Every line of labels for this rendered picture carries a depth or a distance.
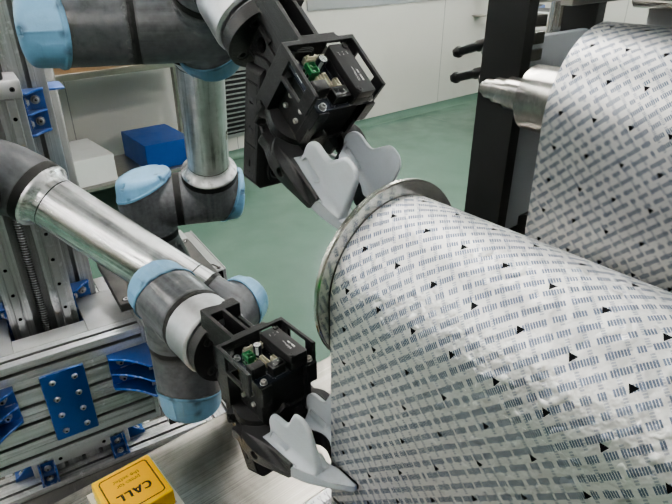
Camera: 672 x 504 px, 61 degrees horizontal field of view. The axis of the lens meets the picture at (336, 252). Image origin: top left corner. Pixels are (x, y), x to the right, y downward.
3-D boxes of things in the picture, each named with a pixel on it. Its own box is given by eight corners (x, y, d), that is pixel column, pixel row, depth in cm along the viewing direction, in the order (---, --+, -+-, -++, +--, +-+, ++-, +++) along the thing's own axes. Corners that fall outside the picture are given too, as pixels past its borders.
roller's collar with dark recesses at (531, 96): (543, 122, 61) (554, 60, 58) (597, 135, 57) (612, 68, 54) (508, 134, 57) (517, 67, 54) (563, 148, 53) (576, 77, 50)
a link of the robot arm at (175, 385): (245, 376, 78) (238, 308, 72) (205, 436, 68) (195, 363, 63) (193, 365, 79) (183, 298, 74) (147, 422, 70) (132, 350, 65)
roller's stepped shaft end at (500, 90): (489, 99, 63) (493, 69, 62) (537, 110, 59) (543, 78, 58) (471, 104, 61) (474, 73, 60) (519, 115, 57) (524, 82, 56)
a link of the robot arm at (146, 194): (123, 220, 130) (112, 163, 124) (184, 214, 133) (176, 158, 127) (120, 244, 120) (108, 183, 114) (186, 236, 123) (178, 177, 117)
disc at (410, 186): (441, 320, 51) (462, 161, 45) (445, 323, 51) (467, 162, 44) (310, 388, 43) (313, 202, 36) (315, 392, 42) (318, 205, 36)
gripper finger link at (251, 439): (275, 474, 45) (220, 412, 51) (276, 488, 46) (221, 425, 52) (322, 445, 48) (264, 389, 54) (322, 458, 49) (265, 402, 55)
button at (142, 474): (150, 466, 71) (147, 452, 70) (176, 503, 66) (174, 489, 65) (94, 498, 67) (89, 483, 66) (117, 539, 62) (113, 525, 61)
